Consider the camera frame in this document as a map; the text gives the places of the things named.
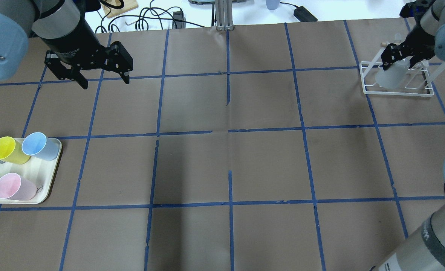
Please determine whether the aluminium frame post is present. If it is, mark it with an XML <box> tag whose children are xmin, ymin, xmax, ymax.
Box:
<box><xmin>215</xmin><ymin>0</ymin><xmax>234</xmax><ymax>31</ymax></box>

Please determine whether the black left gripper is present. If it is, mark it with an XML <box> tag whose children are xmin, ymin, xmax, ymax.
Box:
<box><xmin>44</xmin><ymin>38</ymin><xmax>133</xmax><ymax>90</ymax></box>

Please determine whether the pink plastic cup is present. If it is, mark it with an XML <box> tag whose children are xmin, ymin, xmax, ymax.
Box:
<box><xmin>0</xmin><ymin>173</ymin><xmax>37</xmax><ymax>201</ymax></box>

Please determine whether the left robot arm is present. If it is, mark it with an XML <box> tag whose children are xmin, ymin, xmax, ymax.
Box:
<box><xmin>0</xmin><ymin>0</ymin><xmax>133</xmax><ymax>89</ymax></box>

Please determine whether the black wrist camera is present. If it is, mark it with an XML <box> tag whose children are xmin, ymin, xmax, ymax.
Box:
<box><xmin>399</xmin><ymin>0</ymin><xmax>426</xmax><ymax>18</ymax></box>

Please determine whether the yellow plastic cup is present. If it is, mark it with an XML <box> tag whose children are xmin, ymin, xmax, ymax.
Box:
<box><xmin>0</xmin><ymin>137</ymin><xmax>31</xmax><ymax>164</ymax></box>

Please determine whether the grey plastic cup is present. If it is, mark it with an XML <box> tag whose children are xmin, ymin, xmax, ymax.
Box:
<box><xmin>375</xmin><ymin>59</ymin><xmax>410</xmax><ymax>89</ymax></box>

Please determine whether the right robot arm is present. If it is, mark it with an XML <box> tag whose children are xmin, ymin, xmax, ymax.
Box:
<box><xmin>363</xmin><ymin>0</ymin><xmax>445</xmax><ymax>271</ymax></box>

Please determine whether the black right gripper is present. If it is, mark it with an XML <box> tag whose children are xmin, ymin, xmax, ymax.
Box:
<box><xmin>381</xmin><ymin>32</ymin><xmax>435</xmax><ymax>71</ymax></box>

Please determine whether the cream plastic tray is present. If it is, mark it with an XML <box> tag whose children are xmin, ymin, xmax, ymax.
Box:
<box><xmin>0</xmin><ymin>138</ymin><xmax>63</xmax><ymax>204</ymax></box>

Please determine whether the blue cup near tray corner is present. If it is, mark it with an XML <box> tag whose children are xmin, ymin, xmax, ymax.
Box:
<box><xmin>22</xmin><ymin>132</ymin><xmax>61</xmax><ymax>161</ymax></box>

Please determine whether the blue cup on desk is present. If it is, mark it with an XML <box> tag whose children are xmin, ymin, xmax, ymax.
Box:
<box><xmin>265</xmin><ymin>0</ymin><xmax>281</xmax><ymax>11</ymax></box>

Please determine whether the black power adapter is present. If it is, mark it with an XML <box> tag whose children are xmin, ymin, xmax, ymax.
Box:
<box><xmin>293</xmin><ymin>6</ymin><xmax>318</xmax><ymax>22</ymax></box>

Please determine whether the white wire cup rack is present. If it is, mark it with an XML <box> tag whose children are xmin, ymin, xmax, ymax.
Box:
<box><xmin>359</xmin><ymin>42</ymin><xmax>445</xmax><ymax>97</ymax></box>

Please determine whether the wooden stand on desk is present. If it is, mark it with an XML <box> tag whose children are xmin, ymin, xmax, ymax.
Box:
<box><xmin>100</xmin><ymin>0</ymin><xmax>139</xmax><ymax>18</ymax></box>

